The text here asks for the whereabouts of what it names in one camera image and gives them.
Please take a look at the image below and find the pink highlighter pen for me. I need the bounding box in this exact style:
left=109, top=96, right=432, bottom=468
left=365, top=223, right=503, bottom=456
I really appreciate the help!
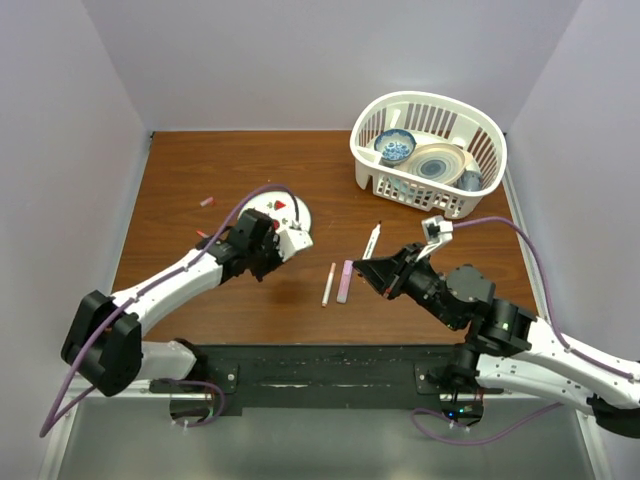
left=336, top=260, right=353, bottom=304

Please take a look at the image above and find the white peach-tipped pen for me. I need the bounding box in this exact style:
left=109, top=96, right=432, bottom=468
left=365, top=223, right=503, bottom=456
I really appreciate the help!
left=321, top=262, right=336, bottom=308

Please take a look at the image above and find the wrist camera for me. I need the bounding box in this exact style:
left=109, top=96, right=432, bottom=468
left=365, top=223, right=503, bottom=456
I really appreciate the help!
left=416, top=215, right=453, bottom=261
left=277, top=228, right=313, bottom=263

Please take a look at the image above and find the white plastic dish basket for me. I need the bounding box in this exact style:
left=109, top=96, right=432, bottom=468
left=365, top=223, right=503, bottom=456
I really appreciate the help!
left=349, top=91, right=507, bottom=219

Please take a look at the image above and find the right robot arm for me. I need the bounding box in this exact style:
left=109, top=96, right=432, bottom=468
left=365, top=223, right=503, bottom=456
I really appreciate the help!
left=353, top=243, right=639, bottom=438

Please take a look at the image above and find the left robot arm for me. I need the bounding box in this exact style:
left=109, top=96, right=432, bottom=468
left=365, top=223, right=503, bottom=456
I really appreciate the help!
left=61, top=209, right=282, bottom=397

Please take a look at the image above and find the blue patterned bowl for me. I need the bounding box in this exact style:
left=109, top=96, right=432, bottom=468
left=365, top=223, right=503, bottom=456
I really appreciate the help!
left=374, top=129, right=416, bottom=167

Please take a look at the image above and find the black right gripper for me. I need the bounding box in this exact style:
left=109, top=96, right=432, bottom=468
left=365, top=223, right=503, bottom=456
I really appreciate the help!
left=353, top=241, right=461, bottom=330

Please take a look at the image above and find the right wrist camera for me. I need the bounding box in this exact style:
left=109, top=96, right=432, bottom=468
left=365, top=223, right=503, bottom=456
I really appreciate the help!
left=416, top=215, right=453, bottom=261

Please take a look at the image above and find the beige ceramic plate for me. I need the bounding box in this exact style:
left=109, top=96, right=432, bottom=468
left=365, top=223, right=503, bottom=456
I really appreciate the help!
left=406, top=143, right=473, bottom=185

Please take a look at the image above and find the watermelon pattern plate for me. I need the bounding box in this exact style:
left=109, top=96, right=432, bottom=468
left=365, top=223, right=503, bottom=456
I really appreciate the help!
left=241, top=191, right=312, bottom=235

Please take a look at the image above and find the grey blue cup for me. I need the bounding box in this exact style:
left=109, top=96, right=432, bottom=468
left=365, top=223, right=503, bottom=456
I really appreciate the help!
left=456, top=169, right=483, bottom=192

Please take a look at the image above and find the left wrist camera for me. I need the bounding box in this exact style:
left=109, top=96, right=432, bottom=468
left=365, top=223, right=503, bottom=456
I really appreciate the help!
left=277, top=228, right=313, bottom=263

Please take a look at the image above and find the black mounting base plate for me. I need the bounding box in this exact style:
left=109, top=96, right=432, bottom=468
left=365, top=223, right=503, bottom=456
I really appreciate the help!
left=149, top=343, right=506, bottom=419

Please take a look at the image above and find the white black-tipped marker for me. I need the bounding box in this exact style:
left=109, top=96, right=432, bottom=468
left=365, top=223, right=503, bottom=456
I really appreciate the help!
left=362, top=222, right=381, bottom=260

